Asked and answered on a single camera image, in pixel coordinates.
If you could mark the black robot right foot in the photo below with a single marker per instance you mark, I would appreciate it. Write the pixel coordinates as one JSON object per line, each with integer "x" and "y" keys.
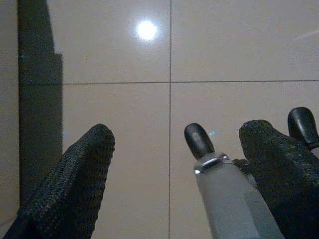
{"x": 301, "y": 127}

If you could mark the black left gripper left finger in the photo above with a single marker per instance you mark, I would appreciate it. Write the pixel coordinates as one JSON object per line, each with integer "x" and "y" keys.
{"x": 67, "y": 194}

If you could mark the silver robot left leg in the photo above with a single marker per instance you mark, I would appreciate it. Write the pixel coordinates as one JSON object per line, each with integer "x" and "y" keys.
{"x": 224, "y": 199}

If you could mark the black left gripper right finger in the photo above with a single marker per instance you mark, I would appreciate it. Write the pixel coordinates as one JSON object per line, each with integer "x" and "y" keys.
{"x": 286, "y": 186}

